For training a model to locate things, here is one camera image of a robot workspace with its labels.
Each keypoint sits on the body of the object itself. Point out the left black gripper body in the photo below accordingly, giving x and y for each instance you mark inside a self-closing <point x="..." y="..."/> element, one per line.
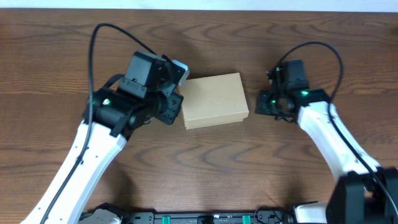
<point x="171" y="107"/>

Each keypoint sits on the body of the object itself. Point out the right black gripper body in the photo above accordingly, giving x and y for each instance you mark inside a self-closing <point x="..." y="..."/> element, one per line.
<point x="265" y="104"/>

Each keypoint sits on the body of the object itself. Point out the black mounting rail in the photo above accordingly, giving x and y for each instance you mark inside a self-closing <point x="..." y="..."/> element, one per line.
<point x="202" y="218"/>

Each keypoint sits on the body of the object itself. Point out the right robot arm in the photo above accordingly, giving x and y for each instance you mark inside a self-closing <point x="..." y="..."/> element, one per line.
<point x="365" y="192"/>

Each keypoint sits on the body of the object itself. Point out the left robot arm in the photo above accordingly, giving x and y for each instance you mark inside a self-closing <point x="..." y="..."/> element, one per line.
<point x="124" y="103"/>

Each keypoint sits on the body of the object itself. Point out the brown cardboard box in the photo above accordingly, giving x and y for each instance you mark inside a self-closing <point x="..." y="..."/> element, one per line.
<point x="215" y="100"/>

